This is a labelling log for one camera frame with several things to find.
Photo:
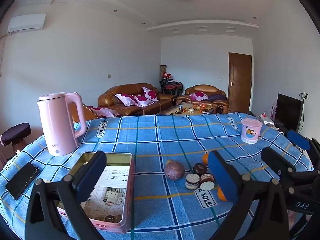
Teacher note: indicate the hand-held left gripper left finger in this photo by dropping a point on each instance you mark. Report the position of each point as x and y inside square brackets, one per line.
[91, 175]

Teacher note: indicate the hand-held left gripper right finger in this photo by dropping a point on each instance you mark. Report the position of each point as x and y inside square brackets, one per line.
[222, 177]

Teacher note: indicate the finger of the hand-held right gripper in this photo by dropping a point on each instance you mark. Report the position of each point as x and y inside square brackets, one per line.
[275, 160]
[297, 137]

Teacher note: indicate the white-topped round cake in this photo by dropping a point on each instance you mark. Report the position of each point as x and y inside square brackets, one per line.
[207, 182]
[192, 181]

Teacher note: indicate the orange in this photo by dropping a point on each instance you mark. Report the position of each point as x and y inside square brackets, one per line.
[205, 158]
[220, 195]

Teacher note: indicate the pink tin box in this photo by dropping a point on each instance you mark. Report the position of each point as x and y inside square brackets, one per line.
[117, 158]

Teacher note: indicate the purple passion fruit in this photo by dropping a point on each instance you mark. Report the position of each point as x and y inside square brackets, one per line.
[174, 170]

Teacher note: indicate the printed paper sheet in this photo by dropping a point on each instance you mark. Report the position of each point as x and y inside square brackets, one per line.
[115, 177]

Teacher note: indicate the black television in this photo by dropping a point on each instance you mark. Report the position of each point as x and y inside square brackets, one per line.
[287, 111]

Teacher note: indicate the pink cartoon cup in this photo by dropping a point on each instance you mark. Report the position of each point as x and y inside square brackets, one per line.
[251, 130]

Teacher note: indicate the pink electric kettle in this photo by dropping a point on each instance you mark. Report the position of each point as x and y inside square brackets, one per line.
[57, 125]

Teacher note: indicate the black smartphone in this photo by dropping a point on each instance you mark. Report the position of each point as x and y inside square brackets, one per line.
[22, 180]

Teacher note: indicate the blue plaid tablecloth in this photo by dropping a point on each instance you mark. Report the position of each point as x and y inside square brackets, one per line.
[162, 135]

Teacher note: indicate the purple blanket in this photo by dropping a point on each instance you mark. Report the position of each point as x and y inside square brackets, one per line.
[216, 97]

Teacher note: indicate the wooden door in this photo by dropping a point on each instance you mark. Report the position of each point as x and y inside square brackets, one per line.
[240, 80]

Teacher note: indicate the floral pillow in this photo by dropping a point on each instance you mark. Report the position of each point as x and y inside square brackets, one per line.
[123, 99]
[199, 95]
[143, 100]
[150, 93]

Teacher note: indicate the wooden coffee table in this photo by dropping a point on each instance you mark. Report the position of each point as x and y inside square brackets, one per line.
[172, 109]

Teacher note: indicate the dark round stool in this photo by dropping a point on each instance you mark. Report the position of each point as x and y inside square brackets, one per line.
[15, 132]

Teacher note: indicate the brown leather sofa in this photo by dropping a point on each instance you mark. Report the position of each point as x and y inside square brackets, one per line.
[120, 90]

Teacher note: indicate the stack of dark chairs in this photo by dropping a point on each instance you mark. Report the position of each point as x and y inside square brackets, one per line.
[170, 86]

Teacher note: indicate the red plush toy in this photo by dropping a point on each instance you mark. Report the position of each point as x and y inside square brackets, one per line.
[165, 75]

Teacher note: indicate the rolled patterned rug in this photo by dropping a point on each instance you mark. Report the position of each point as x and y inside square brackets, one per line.
[163, 70]

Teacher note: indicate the white air conditioner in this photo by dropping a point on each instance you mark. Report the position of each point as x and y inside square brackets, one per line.
[26, 23]

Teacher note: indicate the wall power socket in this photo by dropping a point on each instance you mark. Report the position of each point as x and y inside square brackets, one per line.
[303, 95]

